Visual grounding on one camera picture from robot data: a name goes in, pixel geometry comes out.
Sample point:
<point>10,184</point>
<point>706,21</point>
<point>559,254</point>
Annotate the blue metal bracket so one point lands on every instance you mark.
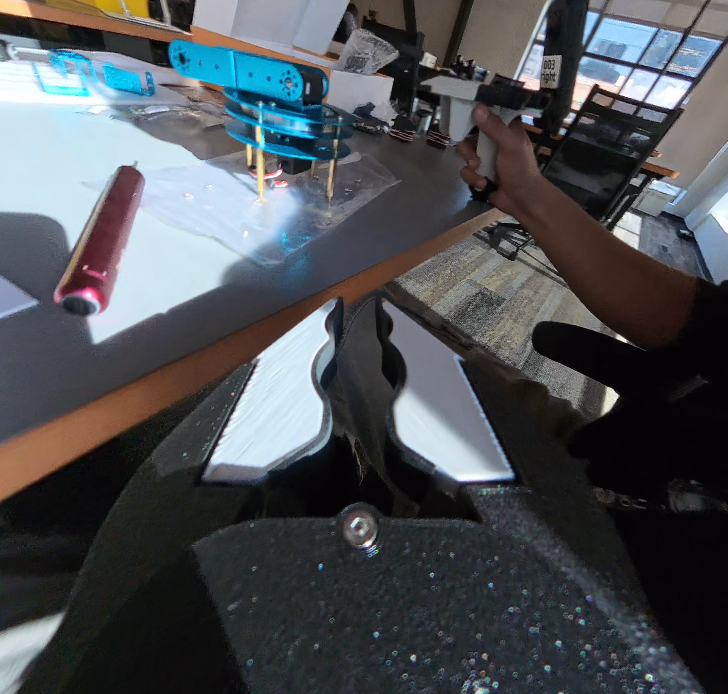
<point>62,71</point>
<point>128,79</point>

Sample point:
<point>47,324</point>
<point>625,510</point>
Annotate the person's right forearm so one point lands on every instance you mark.
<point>603,267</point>

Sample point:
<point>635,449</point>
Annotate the white instruction sheet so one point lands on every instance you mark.
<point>11,298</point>

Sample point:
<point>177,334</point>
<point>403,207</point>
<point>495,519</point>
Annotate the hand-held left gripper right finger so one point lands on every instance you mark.
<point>449,415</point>

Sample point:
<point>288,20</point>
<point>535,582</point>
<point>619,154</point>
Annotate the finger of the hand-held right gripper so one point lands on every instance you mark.
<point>459,119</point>
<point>455,88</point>

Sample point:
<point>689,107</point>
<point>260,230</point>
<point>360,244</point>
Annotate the wooden background desk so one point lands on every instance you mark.
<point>85,20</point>

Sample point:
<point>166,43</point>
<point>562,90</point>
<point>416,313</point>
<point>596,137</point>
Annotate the blue toy robot arm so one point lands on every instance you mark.
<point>267,79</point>

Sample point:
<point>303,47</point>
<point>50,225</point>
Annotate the large grid window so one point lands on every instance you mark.
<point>625,40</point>

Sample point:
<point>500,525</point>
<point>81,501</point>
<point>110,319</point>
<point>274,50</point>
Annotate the pile of small screw bags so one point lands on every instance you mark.
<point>170,111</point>

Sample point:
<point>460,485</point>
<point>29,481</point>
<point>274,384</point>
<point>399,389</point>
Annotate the red screwdriver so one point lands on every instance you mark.
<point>102,233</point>

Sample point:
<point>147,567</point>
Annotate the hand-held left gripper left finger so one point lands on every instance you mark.
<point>267,409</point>

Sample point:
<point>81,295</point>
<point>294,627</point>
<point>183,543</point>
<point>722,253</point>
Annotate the clear plastic bag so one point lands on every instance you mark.
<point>296,216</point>

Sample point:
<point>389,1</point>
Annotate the white open cardboard box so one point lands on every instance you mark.
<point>261,0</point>

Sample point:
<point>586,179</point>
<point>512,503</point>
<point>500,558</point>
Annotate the person's right hand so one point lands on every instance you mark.
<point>520,165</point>

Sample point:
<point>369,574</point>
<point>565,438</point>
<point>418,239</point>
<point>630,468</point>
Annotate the grey desk with wooden edge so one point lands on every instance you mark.
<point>369,222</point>

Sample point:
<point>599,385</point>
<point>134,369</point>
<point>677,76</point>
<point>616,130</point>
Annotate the crumpled bubble wrap bag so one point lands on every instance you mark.
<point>369,51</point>

